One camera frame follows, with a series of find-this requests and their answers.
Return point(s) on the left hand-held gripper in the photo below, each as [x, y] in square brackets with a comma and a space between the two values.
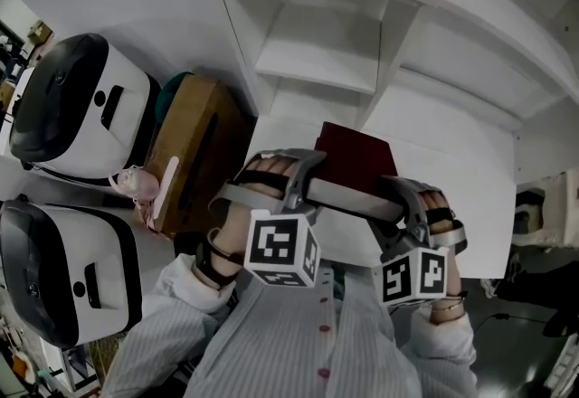
[271, 242]

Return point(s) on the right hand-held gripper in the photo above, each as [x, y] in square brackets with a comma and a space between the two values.
[434, 271]

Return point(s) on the dark red book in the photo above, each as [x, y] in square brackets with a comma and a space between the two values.
[353, 156]

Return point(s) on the person's right forearm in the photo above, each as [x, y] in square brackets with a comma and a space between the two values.
[448, 315]

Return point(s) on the person's left forearm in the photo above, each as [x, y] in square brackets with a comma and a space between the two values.
[181, 283]

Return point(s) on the white desk bookshelf hutch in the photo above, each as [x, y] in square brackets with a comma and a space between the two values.
[475, 70]

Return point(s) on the person's right hand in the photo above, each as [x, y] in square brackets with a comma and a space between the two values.
[436, 201]

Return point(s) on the person's left hand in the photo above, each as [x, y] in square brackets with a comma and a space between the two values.
[273, 164]

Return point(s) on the pink flat stick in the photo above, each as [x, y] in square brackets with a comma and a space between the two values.
[165, 192]

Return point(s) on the person's striped white shirt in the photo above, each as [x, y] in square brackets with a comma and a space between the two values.
[271, 342]

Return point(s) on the white ornate carved chair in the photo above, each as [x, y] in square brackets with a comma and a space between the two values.
[561, 206]

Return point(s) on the pink plush doll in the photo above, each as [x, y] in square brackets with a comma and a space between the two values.
[140, 183]

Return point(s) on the dark green round object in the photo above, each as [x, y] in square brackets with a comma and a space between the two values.
[169, 93]

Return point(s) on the white black delivery robot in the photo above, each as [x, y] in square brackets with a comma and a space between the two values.
[131, 84]
[104, 251]

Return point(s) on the small brown cardboard box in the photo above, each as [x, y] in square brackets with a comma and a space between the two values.
[40, 32]

